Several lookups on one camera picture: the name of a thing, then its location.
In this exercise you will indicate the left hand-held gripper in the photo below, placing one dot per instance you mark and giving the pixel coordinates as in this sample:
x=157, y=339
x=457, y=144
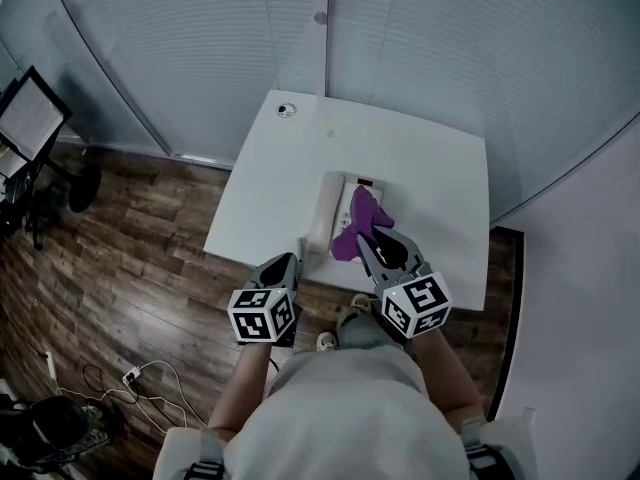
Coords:
x=260, y=318

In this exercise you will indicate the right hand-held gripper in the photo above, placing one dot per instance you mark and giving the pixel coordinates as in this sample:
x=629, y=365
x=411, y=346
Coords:
x=415, y=303

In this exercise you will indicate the purple cloth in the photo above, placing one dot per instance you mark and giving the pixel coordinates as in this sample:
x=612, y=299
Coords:
x=362, y=208

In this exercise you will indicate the person's left forearm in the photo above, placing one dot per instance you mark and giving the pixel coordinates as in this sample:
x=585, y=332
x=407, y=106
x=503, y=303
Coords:
x=240, y=393

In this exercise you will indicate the person's right forearm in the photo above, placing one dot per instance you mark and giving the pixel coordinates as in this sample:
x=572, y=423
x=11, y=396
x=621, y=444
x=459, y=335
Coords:
x=445, y=373

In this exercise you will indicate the person's right shoe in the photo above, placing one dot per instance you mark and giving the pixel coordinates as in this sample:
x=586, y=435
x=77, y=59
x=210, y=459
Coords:
x=360, y=301

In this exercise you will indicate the person's shoe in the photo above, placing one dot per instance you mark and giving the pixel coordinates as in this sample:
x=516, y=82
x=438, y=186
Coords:
x=360, y=301
x=326, y=341

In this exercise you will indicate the white telephone base with keypad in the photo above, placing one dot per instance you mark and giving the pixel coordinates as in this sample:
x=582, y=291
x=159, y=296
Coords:
x=347, y=218

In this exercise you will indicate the person's grey trousers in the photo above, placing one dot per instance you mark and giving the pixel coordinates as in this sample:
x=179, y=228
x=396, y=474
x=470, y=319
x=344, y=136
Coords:
x=370, y=330

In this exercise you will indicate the person's left shoe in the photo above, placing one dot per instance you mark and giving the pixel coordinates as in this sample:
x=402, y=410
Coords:
x=326, y=341

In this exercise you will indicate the white office table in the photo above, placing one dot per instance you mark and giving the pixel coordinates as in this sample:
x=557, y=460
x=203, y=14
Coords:
x=425, y=178

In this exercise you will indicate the person's white shirt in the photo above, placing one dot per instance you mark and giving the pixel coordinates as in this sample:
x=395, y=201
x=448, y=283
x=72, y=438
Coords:
x=340, y=418

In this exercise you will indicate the white socket bar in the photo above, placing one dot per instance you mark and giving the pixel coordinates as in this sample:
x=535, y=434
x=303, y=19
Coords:
x=48, y=363

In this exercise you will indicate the round glass partition knob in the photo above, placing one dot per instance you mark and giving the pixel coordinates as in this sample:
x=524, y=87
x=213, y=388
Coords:
x=320, y=17

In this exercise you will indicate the camouflage fabric bag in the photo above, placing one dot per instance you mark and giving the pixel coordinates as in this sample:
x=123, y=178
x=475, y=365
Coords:
x=92, y=445

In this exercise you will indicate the black office chair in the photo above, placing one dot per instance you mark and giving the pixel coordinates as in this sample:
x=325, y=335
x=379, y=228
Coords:
x=20, y=208

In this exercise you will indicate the dark grey swivel stool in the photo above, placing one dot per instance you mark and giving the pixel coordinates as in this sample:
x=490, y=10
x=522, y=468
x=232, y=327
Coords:
x=57, y=428

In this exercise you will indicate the black-framed white light box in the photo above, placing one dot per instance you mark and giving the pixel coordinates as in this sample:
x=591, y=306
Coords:
x=30, y=113

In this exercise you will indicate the black round pedestal stand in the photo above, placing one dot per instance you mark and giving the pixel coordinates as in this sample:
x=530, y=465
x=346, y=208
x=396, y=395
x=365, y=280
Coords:
x=85, y=188

